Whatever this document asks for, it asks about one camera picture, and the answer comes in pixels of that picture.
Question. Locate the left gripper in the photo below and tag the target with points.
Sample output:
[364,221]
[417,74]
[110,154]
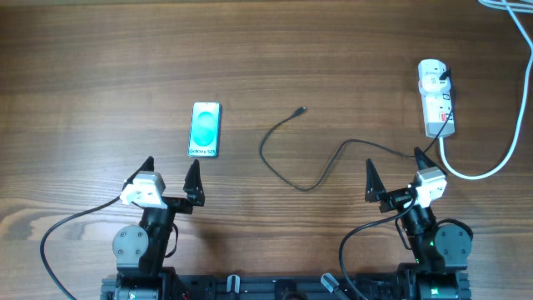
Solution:
[191,187]

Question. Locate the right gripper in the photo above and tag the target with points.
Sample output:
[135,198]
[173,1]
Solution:
[376,191]

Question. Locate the Galaxy S25 smartphone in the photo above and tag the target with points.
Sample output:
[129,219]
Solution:
[205,129]

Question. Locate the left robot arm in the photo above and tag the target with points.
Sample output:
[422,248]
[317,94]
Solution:
[141,249]

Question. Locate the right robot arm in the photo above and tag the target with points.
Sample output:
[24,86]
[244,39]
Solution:
[440,248]

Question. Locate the white charger plug adapter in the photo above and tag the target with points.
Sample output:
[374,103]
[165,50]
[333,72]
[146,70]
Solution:
[432,84]

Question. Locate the white power strip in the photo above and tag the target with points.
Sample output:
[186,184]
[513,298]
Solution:
[437,109]

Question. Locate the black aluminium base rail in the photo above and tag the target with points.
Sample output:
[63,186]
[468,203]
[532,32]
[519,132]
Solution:
[287,287]

